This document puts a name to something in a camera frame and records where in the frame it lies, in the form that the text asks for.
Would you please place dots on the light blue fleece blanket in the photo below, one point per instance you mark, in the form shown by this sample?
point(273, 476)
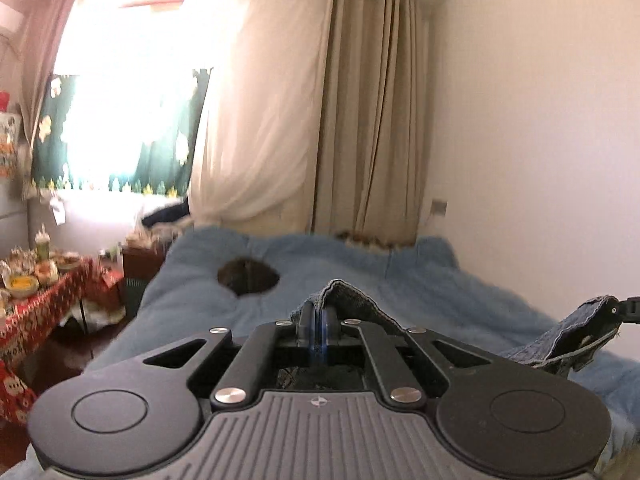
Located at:
point(425, 280)

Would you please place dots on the white sheer curtain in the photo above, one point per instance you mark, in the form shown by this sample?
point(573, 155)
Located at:
point(250, 135)

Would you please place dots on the green-lidded bottle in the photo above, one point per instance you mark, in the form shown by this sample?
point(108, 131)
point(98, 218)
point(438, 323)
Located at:
point(42, 247)

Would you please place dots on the beige pleated curtain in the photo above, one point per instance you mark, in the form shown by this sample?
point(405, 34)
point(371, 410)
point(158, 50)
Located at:
point(370, 120)

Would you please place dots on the black round object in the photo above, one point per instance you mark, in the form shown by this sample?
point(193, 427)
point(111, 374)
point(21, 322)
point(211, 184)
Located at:
point(247, 275)

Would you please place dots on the table with red patterned cloth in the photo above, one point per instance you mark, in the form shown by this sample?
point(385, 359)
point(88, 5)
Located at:
point(40, 315)

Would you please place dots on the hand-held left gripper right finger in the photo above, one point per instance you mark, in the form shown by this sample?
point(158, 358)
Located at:
point(329, 332)

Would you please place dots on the wall socket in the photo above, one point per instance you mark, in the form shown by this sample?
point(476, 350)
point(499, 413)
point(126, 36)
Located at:
point(439, 207)

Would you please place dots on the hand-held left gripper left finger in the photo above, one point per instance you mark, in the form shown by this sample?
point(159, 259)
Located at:
point(309, 332)

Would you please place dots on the blue denim shorts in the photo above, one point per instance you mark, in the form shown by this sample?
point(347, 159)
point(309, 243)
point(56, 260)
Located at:
point(360, 305)

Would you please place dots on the white fridge with stickers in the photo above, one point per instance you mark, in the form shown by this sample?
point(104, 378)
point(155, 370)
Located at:
point(10, 185)

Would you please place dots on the brown wooden nightstand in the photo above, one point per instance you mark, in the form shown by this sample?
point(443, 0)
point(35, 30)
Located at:
point(142, 270)

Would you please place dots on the yellow food bowl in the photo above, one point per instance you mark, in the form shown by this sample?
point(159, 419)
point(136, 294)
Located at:
point(21, 285)

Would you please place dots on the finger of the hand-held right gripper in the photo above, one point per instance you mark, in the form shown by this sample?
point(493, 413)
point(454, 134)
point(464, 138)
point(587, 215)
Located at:
point(627, 310)

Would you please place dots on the green printed curtain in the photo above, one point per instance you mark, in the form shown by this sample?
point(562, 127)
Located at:
point(50, 160)

